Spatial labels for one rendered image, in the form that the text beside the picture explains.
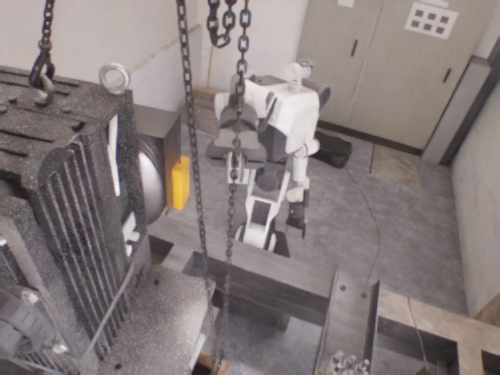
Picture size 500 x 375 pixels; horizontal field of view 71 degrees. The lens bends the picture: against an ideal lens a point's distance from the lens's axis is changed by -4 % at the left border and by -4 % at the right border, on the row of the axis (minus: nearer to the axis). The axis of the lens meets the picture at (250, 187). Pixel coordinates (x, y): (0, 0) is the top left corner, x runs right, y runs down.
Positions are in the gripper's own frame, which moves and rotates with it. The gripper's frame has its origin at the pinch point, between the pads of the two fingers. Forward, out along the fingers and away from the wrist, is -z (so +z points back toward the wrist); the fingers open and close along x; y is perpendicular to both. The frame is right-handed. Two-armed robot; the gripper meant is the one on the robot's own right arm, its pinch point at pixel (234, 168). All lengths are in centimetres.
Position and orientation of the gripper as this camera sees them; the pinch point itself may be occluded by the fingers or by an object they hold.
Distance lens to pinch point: 72.6
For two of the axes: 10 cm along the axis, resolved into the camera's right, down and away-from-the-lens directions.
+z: 0.2, -7.0, 7.2
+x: -10.0, -0.7, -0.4
